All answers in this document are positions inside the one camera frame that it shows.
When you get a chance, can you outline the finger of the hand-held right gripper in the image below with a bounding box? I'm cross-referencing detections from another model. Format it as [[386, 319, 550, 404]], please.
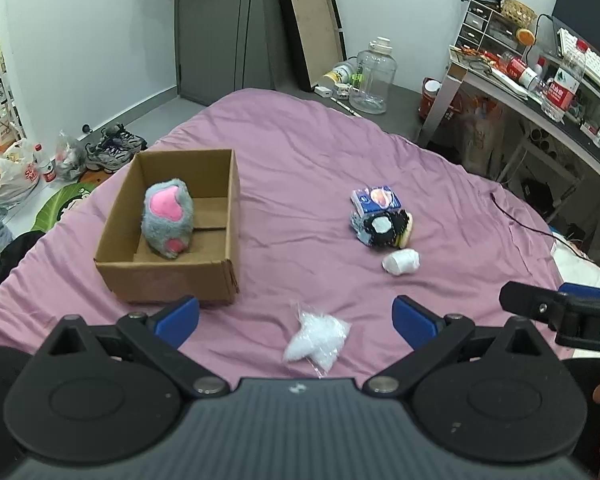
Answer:
[[499, 281, 573, 332], [559, 282, 600, 302]]

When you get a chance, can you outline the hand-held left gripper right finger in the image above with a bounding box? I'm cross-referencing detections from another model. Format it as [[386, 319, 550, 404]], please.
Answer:
[[362, 295, 548, 397]]

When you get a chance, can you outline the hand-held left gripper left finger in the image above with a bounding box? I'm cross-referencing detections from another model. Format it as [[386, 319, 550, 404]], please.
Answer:
[[45, 295, 230, 399]]

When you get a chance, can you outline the brown cardboard box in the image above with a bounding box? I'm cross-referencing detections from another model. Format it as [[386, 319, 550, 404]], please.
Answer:
[[94, 148, 241, 306]]

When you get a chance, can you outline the white sock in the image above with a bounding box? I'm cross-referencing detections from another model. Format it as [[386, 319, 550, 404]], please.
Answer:
[[382, 249, 421, 276]]

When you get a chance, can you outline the black white soft toy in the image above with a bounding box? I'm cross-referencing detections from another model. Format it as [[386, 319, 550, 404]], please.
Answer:
[[350, 210, 414, 250]]

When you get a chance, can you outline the grey pink plush toy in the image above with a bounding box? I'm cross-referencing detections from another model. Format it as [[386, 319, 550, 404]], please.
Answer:
[[141, 178, 195, 260]]

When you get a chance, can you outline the clear bag of white cotton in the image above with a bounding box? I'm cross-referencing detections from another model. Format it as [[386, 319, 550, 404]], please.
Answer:
[[282, 301, 352, 377]]

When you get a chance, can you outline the blue tissue packet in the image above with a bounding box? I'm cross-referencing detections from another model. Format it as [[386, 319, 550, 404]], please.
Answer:
[[351, 186, 402, 216]]

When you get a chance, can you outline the white blanket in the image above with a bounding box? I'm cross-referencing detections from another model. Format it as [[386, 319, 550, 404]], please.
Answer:
[[550, 239, 600, 292]]

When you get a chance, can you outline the grey desk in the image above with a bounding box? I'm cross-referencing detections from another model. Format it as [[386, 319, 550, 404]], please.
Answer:
[[415, 45, 600, 241]]

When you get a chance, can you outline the grey sneaker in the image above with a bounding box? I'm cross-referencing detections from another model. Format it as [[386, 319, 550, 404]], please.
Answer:
[[85, 142, 133, 174], [100, 124, 148, 152]]

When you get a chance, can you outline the beige shopping bag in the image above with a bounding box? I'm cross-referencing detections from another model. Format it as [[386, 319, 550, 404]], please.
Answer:
[[459, 97, 507, 177]]

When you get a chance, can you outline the black cloth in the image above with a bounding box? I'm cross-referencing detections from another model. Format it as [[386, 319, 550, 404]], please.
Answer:
[[0, 231, 47, 307]]

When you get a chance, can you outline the pink bed sheet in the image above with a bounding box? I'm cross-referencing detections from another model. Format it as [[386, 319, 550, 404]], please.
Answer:
[[0, 87, 565, 401]]

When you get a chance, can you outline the grey plastic bag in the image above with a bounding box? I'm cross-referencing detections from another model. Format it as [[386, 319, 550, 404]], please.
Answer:
[[55, 131, 88, 181]]

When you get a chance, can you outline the red capped clear bottle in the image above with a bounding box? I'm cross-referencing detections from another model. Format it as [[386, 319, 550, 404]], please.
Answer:
[[32, 144, 57, 184]]

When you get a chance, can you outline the red label water bottle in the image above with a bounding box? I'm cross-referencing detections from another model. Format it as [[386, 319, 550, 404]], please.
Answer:
[[540, 40, 588, 122]]

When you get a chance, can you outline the white yellow plastic bag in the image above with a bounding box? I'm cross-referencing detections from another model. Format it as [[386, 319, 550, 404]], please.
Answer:
[[0, 139, 41, 209]]

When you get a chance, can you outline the red jar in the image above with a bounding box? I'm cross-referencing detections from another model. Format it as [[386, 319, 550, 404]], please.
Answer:
[[419, 77, 444, 121]]

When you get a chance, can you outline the white keyboard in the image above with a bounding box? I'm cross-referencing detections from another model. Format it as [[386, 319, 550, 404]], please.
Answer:
[[556, 27, 600, 107]]

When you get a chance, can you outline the clear plastic water jug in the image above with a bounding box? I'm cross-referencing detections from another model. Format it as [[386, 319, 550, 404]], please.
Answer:
[[349, 37, 397, 114]]

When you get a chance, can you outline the yellow white bottle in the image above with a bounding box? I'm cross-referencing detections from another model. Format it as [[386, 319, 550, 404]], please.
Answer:
[[321, 59, 361, 89]]

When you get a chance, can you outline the small drawer organizer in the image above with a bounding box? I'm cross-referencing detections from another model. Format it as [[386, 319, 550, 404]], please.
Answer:
[[455, 0, 527, 54]]

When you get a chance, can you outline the woven basket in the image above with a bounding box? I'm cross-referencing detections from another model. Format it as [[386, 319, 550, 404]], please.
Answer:
[[500, 0, 538, 26]]

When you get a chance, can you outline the grey door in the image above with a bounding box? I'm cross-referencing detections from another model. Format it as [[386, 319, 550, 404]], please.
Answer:
[[174, 0, 277, 107]]

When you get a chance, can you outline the black cable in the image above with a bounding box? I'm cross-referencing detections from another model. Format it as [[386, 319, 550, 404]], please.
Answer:
[[490, 191, 600, 262]]

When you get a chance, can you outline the white charger with cable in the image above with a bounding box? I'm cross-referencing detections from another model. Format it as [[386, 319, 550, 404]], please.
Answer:
[[330, 97, 364, 117]]

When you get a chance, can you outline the black picture frame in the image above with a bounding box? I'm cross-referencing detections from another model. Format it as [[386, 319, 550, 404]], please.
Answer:
[[273, 0, 348, 92]]

